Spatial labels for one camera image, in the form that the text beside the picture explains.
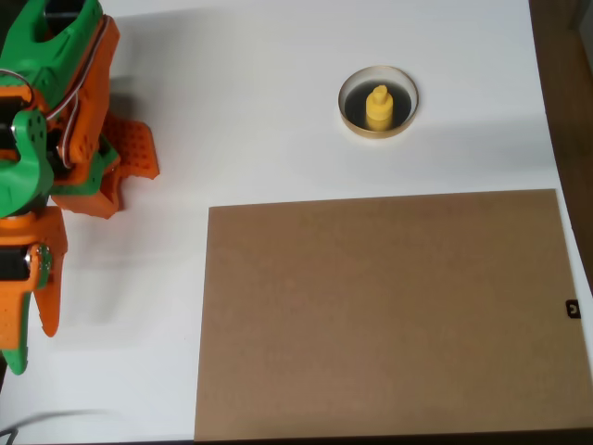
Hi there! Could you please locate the small yellow plastic piece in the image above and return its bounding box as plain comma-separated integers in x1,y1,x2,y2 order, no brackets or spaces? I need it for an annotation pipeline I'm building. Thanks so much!
365,84,394,133

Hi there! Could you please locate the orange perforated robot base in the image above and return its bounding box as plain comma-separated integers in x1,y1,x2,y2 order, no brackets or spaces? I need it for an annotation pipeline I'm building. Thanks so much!
49,110,161,220

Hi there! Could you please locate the round dish gold rim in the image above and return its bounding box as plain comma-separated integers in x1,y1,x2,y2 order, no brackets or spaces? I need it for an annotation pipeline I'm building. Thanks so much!
337,64,421,143

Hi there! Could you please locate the brown rectangular board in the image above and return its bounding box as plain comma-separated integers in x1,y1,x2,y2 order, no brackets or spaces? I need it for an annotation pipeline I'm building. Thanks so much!
193,187,593,444

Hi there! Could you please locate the dark floor cable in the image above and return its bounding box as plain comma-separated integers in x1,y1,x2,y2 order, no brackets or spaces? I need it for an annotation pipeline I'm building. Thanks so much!
0,409,115,445

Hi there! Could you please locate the thin white servo wire bundle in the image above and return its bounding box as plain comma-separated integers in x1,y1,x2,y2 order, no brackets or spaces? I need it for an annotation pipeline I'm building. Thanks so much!
0,13,117,168

